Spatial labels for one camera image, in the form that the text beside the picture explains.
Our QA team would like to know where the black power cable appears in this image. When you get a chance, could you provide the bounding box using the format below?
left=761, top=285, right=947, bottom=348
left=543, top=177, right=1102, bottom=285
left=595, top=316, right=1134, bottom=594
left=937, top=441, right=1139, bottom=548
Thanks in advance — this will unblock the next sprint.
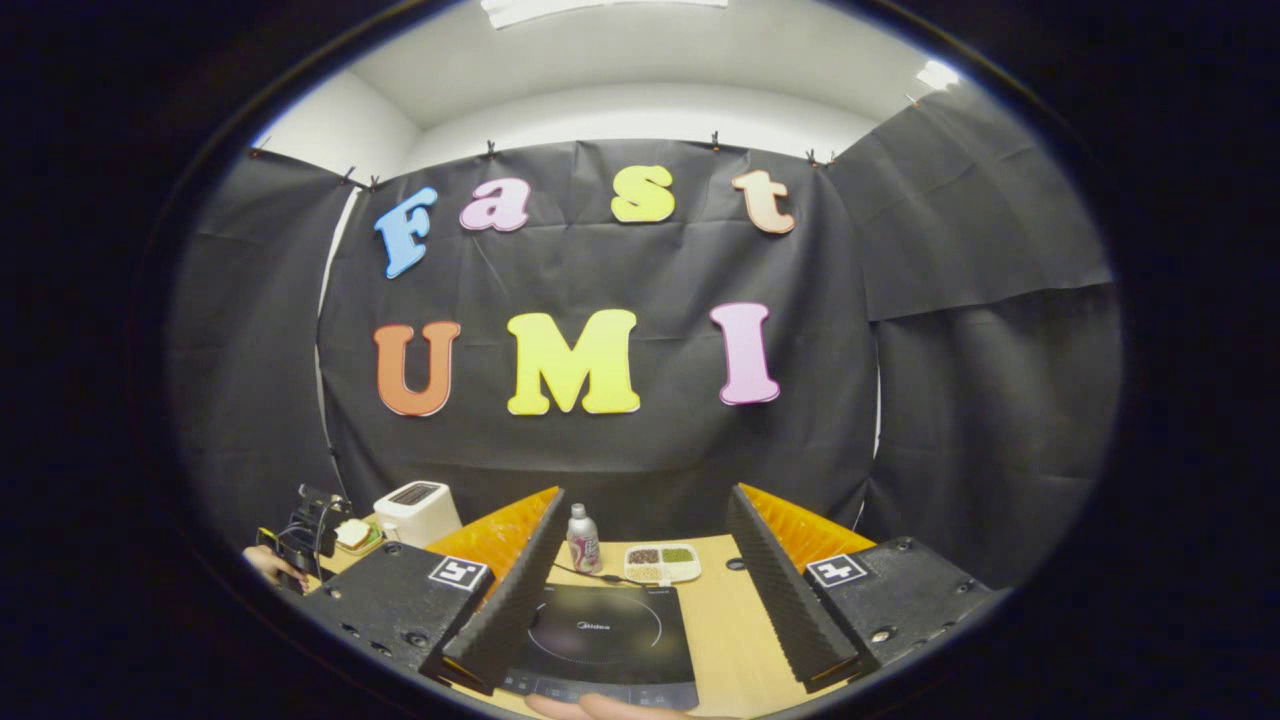
left=550, top=562, right=646, bottom=587

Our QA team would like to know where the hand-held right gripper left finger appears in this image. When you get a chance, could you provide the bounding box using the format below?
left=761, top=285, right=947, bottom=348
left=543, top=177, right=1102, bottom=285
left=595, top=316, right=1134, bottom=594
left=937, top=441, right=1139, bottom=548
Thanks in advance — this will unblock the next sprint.
left=298, top=486, right=567, bottom=695

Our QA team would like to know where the sandwich on small plate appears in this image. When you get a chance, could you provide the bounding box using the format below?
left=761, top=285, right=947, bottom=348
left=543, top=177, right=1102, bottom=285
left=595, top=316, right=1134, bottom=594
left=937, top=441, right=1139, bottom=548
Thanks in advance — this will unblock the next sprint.
left=334, top=517, right=385, bottom=557

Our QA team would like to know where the silver drink bottle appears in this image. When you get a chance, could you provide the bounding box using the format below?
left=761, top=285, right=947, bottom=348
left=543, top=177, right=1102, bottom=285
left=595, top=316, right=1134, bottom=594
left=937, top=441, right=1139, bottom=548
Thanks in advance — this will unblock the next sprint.
left=566, top=502, right=604, bottom=576

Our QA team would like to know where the divided white bean tray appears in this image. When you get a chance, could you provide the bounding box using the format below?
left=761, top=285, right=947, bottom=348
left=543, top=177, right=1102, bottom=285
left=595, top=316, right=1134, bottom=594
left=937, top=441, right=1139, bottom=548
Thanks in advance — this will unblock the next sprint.
left=623, top=542, right=703, bottom=587

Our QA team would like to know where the black backdrop cloth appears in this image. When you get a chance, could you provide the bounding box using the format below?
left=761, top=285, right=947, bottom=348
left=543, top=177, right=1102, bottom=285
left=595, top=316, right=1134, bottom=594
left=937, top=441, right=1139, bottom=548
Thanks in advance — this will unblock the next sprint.
left=165, top=88, right=1126, bottom=591

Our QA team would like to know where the black induction cooktop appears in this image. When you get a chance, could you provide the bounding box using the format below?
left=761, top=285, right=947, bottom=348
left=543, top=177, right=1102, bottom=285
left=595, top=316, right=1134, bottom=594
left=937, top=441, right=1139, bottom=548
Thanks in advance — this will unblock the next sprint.
left=498, top=583, right=701, bottom=712

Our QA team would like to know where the white toaster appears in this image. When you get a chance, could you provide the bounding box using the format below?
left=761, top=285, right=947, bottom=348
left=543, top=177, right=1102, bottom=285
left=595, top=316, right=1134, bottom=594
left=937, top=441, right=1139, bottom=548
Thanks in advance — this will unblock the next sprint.
left=373, top=480, right=464, bottom=550

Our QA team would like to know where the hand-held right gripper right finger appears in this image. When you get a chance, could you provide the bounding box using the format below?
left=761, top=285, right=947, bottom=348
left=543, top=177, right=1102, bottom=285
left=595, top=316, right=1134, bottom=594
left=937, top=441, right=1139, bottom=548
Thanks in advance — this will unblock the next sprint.
left=727, top=484, right=1002, bottom=694

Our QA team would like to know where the large ceiling light panel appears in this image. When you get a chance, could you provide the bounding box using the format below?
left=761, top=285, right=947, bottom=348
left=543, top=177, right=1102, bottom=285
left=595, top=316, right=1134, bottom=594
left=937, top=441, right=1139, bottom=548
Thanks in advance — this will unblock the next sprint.
left=480, top=0, right=730, bottom=30

